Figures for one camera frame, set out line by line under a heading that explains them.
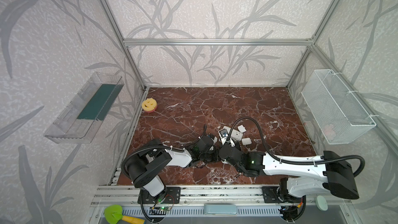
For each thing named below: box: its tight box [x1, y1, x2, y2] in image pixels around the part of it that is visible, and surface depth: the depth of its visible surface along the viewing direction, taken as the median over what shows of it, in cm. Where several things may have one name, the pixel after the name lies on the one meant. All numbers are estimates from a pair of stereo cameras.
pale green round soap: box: [315, 194, 329, 212], surface depth 71 cm
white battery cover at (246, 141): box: [241, 137, 253, 146], surface depth 93 cm
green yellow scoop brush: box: [104, 204, 146, 224], surface depth 68 cm
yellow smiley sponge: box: [141, 97, 158, 112], surface depth 108 cm
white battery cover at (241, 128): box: [237, 124, 247, 133], surface depth 99 cm
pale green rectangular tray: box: [203, 203, 237, 216], surface depth 68 cm
